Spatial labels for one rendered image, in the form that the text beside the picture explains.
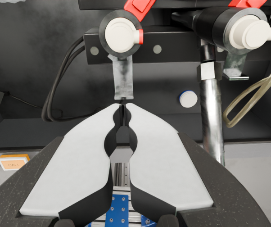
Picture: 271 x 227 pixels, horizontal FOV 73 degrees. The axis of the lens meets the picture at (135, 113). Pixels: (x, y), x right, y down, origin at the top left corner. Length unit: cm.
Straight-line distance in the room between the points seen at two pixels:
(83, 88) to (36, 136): 14
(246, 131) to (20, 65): 50
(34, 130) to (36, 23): 22
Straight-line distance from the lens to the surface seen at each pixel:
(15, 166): 43
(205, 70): 18
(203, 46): 19
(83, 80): 42
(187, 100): 44
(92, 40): 24
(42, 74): 45
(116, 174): 111
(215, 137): 18
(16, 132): 48
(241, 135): 44
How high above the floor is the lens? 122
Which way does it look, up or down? 59 degrees down
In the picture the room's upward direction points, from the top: 176 degrees clockwise
